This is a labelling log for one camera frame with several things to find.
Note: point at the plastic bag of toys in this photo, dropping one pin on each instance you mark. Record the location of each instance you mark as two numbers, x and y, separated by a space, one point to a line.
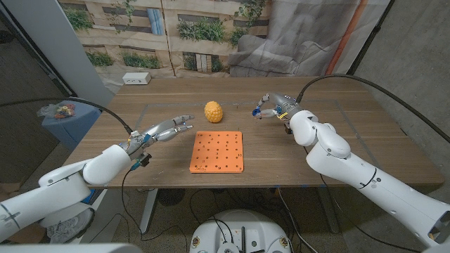
59 110

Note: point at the white table leg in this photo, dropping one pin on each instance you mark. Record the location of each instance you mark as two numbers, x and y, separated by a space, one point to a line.
147 211

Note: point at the white robot torso base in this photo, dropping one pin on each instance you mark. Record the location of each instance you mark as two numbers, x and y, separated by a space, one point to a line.
240 228

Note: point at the blue stool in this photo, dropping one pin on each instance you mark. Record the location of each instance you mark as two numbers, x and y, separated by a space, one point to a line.
70 126

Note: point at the white power strip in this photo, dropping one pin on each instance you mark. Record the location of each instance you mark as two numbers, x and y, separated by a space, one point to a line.
136 78

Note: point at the printed fabric backdrop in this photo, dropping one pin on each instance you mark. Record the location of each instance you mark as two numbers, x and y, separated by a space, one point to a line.
211 21

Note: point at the grey table leg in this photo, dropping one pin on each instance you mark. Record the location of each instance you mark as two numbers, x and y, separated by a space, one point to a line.
329 214

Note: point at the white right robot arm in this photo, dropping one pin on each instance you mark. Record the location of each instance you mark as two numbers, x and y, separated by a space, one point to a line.
351 168

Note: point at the blue floor mat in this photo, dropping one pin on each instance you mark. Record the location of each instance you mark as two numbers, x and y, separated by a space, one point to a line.
91 196

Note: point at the orange peg board toy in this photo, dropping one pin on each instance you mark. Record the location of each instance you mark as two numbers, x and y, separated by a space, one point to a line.
216 154

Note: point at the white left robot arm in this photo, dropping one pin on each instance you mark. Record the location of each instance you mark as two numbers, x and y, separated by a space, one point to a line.
52 196

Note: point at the blue peg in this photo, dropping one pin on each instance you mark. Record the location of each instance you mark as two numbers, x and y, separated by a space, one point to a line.
256 112

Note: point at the grey sneaker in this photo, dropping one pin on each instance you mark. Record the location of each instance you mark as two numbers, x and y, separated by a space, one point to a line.
70 225

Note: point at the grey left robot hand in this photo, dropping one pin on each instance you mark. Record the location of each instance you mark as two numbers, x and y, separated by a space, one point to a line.
158 133

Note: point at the yellow toy pineapple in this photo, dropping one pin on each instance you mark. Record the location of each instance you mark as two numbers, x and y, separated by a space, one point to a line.
213 112

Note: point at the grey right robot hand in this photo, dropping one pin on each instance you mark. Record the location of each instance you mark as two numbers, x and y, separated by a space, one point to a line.
283 105

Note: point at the black round floor fan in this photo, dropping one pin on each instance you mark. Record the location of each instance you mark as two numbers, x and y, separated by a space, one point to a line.
171 196

